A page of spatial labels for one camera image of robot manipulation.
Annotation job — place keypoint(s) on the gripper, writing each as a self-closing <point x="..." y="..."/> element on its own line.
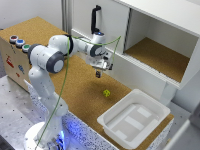
<point x="100" y="62"/>

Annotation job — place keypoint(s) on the purple block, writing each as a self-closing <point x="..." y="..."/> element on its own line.
<point x="98" y="74"/>

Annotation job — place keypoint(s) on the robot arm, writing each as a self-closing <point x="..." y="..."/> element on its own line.
<point x="42" y="57"/>

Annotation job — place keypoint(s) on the yellow block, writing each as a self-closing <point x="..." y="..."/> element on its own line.
<point x="106" y="93"/>

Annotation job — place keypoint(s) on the white sliding door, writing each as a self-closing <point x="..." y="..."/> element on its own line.
<point x="110" y="20"/>

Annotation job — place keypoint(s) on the white plastic box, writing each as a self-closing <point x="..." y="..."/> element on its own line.
<point x="133" y="120"/>

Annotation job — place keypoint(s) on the white cabinet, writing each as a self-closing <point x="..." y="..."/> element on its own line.
<point x="160" y="30"/>

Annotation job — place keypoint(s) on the green button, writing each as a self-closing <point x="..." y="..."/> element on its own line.
<point x="26" y="47"/>

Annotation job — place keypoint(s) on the blue button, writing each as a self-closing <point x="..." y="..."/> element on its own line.
<point x="20" y="42"/>

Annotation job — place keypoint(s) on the wooden drawer box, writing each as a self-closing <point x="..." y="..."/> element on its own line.
<point x="13" y="66"/>

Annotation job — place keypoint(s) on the red button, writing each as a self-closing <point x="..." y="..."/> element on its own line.
<point x="13" y="39"/>

